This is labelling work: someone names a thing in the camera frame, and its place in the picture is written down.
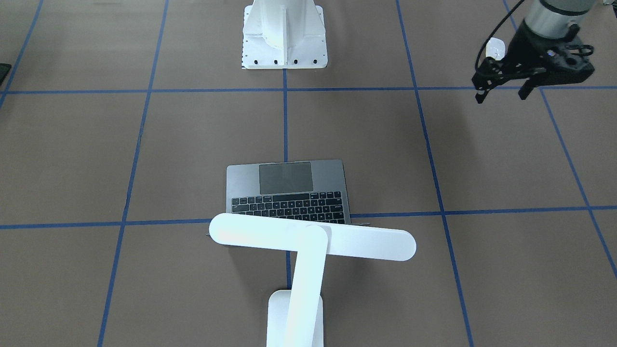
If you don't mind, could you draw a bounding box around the grey laptop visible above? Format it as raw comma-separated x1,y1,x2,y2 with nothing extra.
226,160,351,224

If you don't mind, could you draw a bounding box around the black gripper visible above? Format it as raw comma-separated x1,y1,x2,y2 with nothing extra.
471,27,595,105

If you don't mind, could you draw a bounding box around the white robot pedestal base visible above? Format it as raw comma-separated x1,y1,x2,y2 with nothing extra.
241,0,328,69

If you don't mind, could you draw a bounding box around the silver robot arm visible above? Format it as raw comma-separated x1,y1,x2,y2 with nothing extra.
472,0,595,104

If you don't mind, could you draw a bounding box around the white desk lamp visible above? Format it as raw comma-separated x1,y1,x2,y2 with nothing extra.
209,213,416,347

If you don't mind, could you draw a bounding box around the white computer mouse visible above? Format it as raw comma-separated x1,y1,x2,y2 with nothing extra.
484,37,506,61

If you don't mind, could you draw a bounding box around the black mouse pad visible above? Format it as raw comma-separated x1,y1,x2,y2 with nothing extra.
0,63,13,85

